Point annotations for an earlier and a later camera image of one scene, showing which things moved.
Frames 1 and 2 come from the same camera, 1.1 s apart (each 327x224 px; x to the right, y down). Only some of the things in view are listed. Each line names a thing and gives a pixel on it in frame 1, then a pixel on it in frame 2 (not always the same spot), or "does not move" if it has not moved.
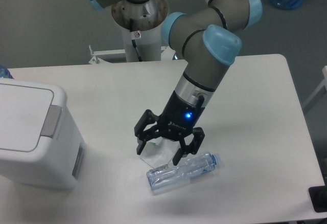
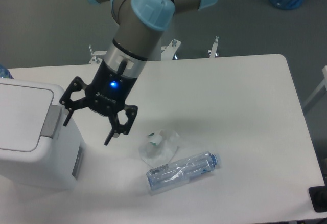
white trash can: x=41 y=142 does not move
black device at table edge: x=318 y=197 does not move
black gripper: x=176 y=120 to x=110 y=89
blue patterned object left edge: x=4 y=72 does not move
